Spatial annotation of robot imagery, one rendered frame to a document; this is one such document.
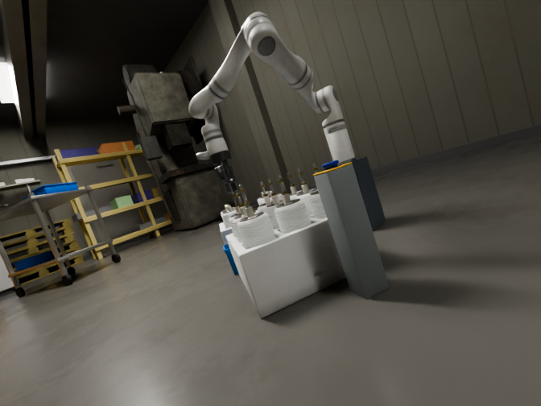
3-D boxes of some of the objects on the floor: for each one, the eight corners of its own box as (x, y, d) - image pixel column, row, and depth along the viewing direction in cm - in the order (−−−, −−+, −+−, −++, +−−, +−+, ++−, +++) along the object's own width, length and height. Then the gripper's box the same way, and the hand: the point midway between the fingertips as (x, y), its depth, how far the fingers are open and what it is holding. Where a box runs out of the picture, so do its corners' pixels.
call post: (371, 278, 66) (336, 167, 64) (390, 287, 60) (353, 163, 57) (349, 289, 65) (312, 176, 62) (366, 300, 58) (326, 172, 55)
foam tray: (321, 242, 112) (308, 204, 110) (381, 261, 74) (364, 204, 73) (240, 276, 102) (225, 235, 101) (261, 319, 65) (238, 255, 63)
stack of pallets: (82, 259, 553) (67, 222, 545) (87, 259, 490) (69, 217, 483) (3, 289, 468) (-17, 245, 460) (-3, 294, 405) (-26, 243, 397)
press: (262, 204, 408) (204, 34, 384) (192, 234, 320) (110, 14, 295) (216, 215, 515) (169, 82, 490) (154, 239, 426) (92, 79, 402)
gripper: (221, 147, 84) (237, 191, 86) (233, 150, 99) (246, 188, 101) (201, 154, 85) (217, 198, 87) (216, 156, 100) (229, 193, 102)
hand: (232, 189), depth 94 cm, fingers open, 6 cm apart
